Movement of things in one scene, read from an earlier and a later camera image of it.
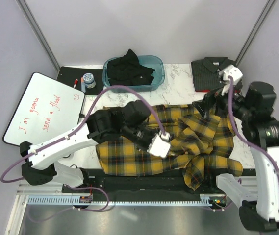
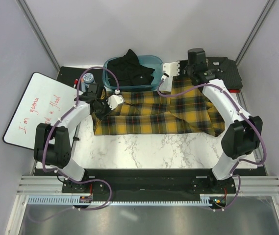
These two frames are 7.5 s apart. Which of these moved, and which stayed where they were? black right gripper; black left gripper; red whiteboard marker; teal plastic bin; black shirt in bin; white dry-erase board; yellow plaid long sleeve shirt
Moved: black right gripper; black left gripper; yellow plaid long sleeve shirt
Stayed: teal plastic bin; white dry-erase board; black shirt in bin; red whiteboard marker
